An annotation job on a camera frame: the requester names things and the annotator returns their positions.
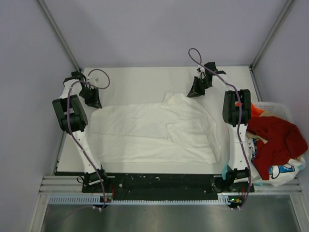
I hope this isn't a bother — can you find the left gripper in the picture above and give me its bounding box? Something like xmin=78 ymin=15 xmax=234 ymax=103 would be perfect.
xmin=78 ymin=87 xmax=101 ymax=109

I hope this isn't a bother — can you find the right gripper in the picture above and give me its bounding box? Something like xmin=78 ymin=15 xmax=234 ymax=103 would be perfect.
xmin=187 ymin=76 xmax=211 ymax=98

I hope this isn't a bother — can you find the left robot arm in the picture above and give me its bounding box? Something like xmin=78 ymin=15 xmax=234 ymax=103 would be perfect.
xmin=52 ymin=71 xmax=110 ymax=192

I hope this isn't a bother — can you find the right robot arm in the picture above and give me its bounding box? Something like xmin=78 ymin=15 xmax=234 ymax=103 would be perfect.
xmin=187 ymin=61 xmax=252 ymax=191

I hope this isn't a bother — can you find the orange t shirt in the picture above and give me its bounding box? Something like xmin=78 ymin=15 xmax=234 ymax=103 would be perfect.
xmin=241 ymin=103 xmax=263 ymax=118

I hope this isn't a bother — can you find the teal t shirt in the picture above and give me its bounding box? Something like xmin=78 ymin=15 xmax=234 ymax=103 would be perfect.
xmin=221 ymin=165 xmax=228 ymax=180

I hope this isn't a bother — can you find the white laundry basket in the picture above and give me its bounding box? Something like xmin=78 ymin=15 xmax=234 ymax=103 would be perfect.
xmin=253 ymin=101 xmax=309 ymax=186

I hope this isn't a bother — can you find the red t shirt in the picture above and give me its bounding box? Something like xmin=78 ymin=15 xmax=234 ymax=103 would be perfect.
xmin=247 ymin=116 xmax=308 ymax=180

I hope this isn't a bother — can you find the white printed t shirt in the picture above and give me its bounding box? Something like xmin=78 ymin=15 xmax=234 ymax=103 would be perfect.
xmin=245 ymin=137 xmax=307 ymax=187

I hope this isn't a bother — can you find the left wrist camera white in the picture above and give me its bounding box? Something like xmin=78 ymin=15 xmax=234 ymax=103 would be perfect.
xmin=87 ymin=76 xmax=99 ymax=88

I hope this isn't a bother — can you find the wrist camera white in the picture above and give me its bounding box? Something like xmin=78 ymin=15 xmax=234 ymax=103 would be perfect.
xmin=197 ymin=66 xmax=205 ymax=79
xmin=87 ymin=76 xmax=99 ymax=88

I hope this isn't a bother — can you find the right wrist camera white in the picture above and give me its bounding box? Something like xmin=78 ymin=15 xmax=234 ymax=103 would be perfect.
xmin=197 ymin=66 xmax=205 ymax=79

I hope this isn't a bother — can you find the left aluminium frame post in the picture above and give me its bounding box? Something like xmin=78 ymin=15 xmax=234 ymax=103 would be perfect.
xmin=36 ymin=0 xmax=81 ymax=71

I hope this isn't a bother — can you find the aluminium frame post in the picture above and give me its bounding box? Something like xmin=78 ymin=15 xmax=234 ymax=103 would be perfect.
xmin=250 ymin=0 xmax=296 ymax=72
xmin=36 ymin=0 xmax=81 ymax=71

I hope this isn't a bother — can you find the aluminium front rail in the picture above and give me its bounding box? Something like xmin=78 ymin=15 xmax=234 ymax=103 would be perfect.
xmin=39 ymin=176 xmax=82 ymax=194

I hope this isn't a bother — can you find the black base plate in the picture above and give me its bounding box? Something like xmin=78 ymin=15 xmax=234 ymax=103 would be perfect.
xmin=77 ymin=173 xmax=254 ymax=200

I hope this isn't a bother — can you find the grey slotted cable duct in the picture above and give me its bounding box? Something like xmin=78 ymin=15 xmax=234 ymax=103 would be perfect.
xmin=48 ymin=194 xmax=241 ymax=206

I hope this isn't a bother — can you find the right aluminium frame post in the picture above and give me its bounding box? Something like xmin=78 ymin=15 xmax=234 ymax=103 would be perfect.
xmin=250 ymin=0 xmax=296 ymax=72

